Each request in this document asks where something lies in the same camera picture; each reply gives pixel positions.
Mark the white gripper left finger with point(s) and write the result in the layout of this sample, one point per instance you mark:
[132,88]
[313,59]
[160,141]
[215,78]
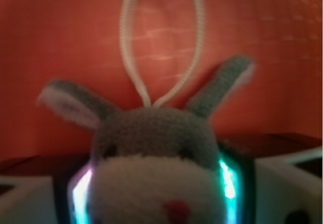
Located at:
[45,189]

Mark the gray plush bunny toy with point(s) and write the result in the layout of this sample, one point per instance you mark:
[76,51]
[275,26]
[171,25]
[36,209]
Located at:
[153,164]

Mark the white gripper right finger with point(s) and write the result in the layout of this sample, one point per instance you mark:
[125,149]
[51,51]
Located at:
[272,178]

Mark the red plastic serving tray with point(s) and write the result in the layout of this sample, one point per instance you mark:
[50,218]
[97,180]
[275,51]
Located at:
[78,40]

